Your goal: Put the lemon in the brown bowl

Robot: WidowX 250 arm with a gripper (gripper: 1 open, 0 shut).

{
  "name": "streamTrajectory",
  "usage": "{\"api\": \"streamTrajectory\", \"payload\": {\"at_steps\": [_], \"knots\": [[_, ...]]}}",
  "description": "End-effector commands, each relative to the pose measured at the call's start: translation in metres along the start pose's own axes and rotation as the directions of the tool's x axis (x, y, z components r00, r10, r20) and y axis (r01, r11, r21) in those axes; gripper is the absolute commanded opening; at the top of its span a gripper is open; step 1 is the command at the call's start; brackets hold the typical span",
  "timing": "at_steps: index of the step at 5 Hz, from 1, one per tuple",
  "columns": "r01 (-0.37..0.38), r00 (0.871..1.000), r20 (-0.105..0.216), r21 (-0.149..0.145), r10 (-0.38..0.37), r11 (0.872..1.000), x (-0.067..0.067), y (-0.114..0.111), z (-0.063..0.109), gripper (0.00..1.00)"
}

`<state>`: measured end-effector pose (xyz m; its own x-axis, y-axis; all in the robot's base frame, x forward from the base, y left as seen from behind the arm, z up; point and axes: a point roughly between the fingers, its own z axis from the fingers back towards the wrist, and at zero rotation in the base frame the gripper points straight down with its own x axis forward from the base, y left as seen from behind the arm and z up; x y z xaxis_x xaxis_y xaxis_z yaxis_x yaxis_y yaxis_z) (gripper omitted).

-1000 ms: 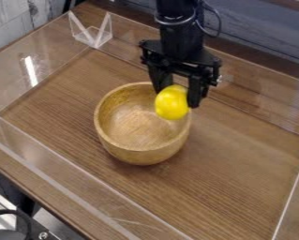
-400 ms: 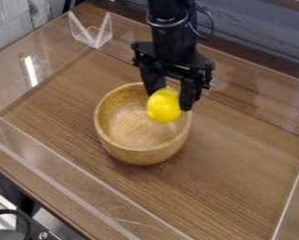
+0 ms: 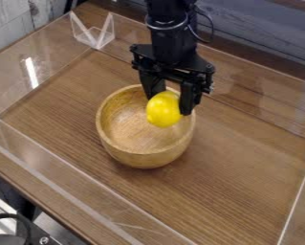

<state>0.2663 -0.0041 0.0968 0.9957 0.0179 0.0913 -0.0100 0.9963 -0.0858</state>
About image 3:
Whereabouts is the clear acrylic tray wall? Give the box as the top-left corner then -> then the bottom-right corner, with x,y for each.
0,10 -> 305,245

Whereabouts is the black metal table mount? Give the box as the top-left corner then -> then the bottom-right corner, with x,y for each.
15,210 -> 81,245

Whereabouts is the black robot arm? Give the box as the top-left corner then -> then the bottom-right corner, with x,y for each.
131,0 -> 216,116

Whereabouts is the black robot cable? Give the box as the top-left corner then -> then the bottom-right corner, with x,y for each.
187,4 -> 216,44

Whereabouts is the brown wooden bowl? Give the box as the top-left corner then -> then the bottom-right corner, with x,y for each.
96,84 -> 196,169

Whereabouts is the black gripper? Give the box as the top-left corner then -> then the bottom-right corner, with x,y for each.
129,44 -> 216,116

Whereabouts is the yellow lemon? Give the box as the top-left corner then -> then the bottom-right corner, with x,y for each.
145,91 -> 181,127

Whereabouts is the black cable under table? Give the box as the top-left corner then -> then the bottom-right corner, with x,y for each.
0,212 -> 33,245

